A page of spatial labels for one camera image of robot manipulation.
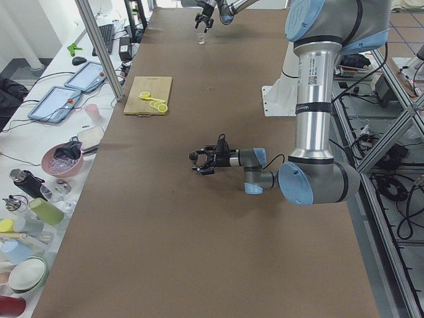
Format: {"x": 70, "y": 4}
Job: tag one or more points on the bamboo cutting board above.
{"x": 158, "y": 86}

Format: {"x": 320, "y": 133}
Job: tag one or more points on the dark cloth in bowl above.
{"x": 71, "y": 149}

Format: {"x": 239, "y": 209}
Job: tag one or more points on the small pink cup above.
{"x": 93, "y": 112}

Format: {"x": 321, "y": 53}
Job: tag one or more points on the pink bowl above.
{"x": 62, "y": 167}

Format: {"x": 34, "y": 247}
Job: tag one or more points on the aluminium frame post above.
{"x": 98, "y": 43}

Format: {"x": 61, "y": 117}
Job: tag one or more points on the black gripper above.
{"x": 207, "y": 10}
{"x": 222, "y": 159}

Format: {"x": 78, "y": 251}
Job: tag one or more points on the green tumbler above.
{"x": 46, "y": 211}

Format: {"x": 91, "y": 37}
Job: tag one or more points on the near teach pendant tablet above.
{"x": 55, "y": 105}

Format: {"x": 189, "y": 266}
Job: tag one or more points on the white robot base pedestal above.
{"x": 280, "y": 99}

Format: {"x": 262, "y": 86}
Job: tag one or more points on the green plastic clamp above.
{"x": 73, "y": 48}

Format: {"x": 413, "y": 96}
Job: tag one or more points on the red bowl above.
{"x": 12, "y": 306}

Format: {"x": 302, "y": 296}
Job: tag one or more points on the black water bottle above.
{"x": 27, "y": 182}

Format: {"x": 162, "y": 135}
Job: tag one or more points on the black power adapter box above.
{"x": 125, "y": 49}

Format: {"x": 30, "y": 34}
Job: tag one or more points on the black keyboard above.
{"x": 107, "y": 32}

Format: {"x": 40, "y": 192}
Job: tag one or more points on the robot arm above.
{"x": 227, "y": 11}
{"x": 319, "y": 31}

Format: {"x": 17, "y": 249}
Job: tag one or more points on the lemon slice middle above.
{"x": 155, "y": 104}

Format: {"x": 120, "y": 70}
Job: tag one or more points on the teach pendant tablet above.
{"x": 88, "y": 78}
{"x": 55, "y": 105}

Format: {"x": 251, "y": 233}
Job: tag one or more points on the yellow plastic knife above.
{"x": 156, "y": 99}

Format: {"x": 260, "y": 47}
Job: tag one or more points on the black computer mouse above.
{"x": 77, "y": 60}

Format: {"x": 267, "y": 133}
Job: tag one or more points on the far teach pendant tablet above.
{"x": 88, "y": 78}

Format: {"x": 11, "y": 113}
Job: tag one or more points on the light blue cup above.
{"x": 16, "y": 251}

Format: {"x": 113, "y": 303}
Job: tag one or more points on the clear glass measuring cup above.
{"x": 201, "y": 38}

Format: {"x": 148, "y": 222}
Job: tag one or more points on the lemon slice front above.
{"x": 162, "y": 108}

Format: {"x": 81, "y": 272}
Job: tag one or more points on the white lidded container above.
{"x": 90, "y": 139}

